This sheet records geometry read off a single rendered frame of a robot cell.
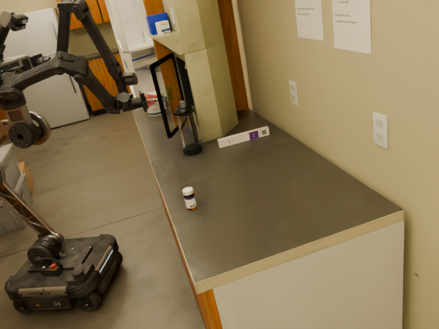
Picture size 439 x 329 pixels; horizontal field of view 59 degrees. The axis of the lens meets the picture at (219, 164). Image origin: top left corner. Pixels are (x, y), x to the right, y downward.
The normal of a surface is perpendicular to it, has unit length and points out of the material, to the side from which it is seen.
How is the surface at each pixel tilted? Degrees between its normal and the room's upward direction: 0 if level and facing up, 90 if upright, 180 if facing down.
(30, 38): 90
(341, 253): 90
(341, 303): 90
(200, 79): 90
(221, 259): 0
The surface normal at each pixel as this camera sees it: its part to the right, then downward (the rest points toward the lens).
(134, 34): -0.11, 0.48
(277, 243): -0.18, -0.89
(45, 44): 0.29, 0.36
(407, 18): -0.94, 0.28
